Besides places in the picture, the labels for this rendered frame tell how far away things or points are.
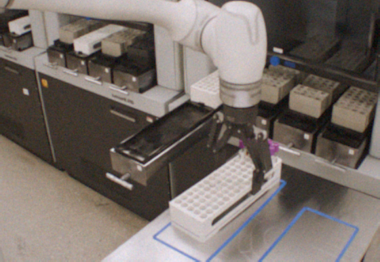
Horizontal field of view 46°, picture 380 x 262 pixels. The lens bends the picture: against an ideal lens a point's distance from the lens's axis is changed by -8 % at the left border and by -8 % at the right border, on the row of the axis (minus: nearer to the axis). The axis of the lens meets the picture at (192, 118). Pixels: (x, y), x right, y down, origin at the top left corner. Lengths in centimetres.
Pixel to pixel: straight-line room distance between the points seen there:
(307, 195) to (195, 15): 51
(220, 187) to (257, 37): 36
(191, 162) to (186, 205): 75
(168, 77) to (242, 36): 93
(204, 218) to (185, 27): 40
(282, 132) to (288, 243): 53
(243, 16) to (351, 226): 53
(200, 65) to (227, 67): 75
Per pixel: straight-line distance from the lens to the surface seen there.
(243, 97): 98
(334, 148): 143
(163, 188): 200
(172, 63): 178
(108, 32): 212
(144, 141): 141
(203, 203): 105
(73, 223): 239
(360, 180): 145
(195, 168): 180
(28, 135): 276
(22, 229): 243
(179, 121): 150
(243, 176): 114
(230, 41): 92
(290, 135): 148
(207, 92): 152
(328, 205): 116
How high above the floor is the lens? 156
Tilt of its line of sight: 30 degrees down
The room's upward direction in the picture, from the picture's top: 2 degrees counter-clockwise
